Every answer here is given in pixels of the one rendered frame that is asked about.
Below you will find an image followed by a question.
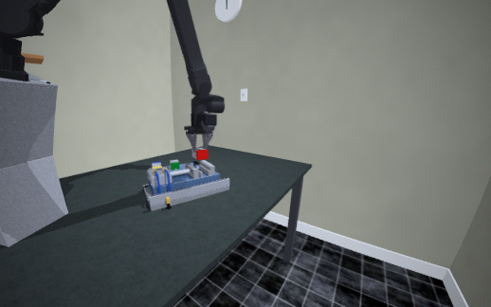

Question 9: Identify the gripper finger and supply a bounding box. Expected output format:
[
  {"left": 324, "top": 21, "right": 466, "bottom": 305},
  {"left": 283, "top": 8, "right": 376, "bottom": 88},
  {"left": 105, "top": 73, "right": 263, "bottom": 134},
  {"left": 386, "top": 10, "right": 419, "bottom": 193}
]
[
  {"left": 202, "top": 134, "right": 213, "bottom": 149},
  {"left": 186, "top": 134, "right": 197, "bottom": 152}
]

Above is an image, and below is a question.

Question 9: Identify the white block with red end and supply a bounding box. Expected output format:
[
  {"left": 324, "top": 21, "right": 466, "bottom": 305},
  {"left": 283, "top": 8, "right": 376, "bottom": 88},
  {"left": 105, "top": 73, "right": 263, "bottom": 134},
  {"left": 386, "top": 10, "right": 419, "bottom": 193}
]
[{"left": 192, "top": 147, "right": 208, "bottom": 160}]

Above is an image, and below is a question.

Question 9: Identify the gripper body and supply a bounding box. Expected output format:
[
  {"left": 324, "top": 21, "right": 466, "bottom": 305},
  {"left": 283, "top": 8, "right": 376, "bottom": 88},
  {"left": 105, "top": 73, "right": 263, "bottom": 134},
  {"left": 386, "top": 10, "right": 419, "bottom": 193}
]
[{"left": 184, "top": 112, "right": 213, "bottom": 135}]

